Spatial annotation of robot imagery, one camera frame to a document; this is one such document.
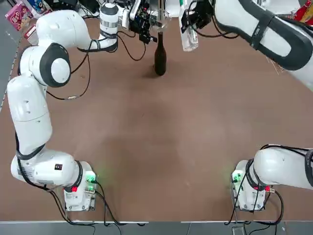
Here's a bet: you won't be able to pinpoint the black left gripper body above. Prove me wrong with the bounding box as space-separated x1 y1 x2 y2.
129 6 157 34

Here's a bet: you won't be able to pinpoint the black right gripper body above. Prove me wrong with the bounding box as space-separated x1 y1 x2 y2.
193 1 214 29

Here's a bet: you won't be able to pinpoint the clear drink bottle red label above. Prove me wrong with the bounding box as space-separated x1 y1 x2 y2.
179 6 201 52

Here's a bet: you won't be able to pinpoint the dark glass bottle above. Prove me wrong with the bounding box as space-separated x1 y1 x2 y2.
154 31 167 76

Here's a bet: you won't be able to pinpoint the red cookie box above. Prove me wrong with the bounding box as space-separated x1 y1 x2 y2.
23 24 38 47

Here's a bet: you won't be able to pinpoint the pink snack box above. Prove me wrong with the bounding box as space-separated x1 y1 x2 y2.
4 1 34 32

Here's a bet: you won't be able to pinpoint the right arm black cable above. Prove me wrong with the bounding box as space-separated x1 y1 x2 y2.
212 14 247 39

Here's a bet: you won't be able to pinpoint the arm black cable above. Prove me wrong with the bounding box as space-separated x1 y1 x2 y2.
45 30 149 101
212 14 247 39

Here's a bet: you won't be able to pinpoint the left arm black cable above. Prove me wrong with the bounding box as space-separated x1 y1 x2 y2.
45 30 149 101

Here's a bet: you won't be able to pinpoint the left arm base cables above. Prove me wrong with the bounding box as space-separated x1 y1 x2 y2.
46 181 147 226

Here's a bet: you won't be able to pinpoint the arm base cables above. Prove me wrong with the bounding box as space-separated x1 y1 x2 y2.
224 188 284 226
46 181 147 226

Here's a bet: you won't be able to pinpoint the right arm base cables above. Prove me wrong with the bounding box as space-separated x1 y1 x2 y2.
224 188 284 226

